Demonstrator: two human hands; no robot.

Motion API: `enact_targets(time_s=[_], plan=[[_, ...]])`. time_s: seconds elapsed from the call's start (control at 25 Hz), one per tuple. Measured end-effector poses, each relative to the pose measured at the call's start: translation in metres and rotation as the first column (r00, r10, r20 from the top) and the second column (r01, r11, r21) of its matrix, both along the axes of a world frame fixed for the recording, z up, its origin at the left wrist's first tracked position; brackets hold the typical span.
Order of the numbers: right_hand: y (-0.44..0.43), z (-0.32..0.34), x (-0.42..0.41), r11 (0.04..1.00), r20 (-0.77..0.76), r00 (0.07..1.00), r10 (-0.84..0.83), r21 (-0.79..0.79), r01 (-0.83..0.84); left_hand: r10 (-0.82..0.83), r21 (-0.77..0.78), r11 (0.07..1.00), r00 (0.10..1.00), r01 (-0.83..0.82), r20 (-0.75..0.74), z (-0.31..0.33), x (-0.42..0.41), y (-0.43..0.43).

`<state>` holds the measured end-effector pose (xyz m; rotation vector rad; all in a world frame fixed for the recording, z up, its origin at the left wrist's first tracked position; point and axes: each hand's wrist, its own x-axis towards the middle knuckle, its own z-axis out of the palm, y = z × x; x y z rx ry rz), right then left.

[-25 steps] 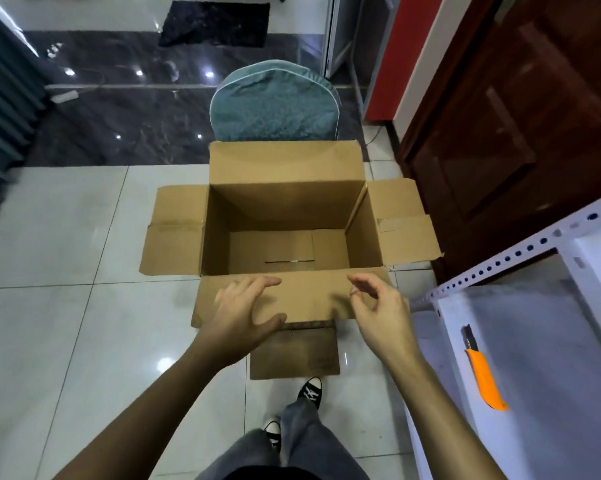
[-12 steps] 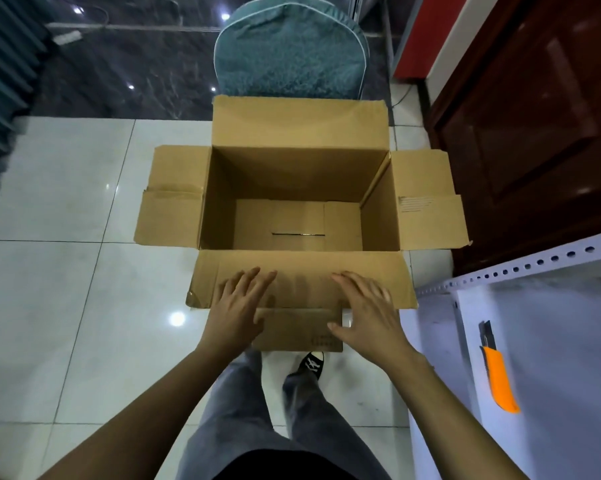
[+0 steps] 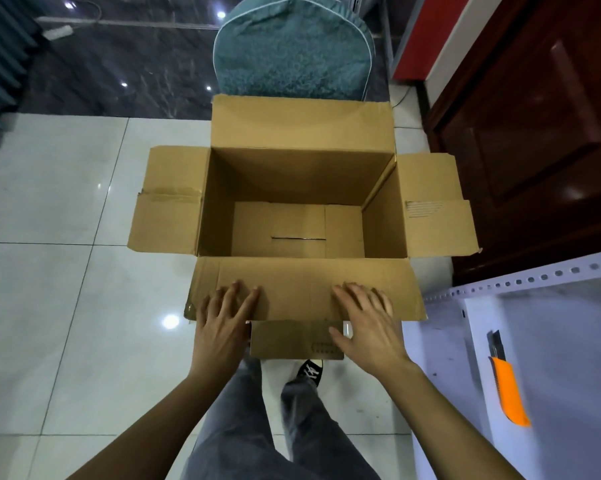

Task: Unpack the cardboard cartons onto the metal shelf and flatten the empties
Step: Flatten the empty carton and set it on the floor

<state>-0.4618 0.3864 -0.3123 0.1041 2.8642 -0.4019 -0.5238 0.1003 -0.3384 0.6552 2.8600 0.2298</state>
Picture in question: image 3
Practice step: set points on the small printed brown carton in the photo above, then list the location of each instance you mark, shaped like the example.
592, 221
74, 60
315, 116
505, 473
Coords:
285, 340

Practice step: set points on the person's left hand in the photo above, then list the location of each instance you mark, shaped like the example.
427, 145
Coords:
220, 335

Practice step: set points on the person's left forearm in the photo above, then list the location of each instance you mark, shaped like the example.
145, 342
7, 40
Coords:
150, 430

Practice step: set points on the person's grey trouser legs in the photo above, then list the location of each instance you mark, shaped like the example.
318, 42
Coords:
240, 435

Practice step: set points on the white power strip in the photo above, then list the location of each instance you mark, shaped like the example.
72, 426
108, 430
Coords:
57, 33

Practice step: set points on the black and white sneaker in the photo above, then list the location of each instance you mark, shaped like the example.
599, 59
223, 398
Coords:
310, 373

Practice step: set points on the white metal shelving rack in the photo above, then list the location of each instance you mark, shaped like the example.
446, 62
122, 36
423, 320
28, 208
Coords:
570, 335

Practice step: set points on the orange utility knife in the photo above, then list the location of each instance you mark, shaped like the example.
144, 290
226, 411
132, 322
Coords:
508, 395

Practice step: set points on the dark wooden door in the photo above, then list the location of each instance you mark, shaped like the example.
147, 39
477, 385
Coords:
540, 115

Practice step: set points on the large brown cardboard box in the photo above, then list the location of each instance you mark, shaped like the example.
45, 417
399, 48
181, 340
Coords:
300, 125

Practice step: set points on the person's right hand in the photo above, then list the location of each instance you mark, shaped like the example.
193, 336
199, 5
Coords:
375, 335

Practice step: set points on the blue pleated curtain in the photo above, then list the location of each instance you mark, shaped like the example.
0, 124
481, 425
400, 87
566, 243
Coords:
0, 55

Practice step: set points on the teal fabric chair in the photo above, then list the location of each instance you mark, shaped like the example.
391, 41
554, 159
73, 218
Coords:
295, 50

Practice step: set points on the person's right forearm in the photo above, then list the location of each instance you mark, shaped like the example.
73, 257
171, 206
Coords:
445, 425

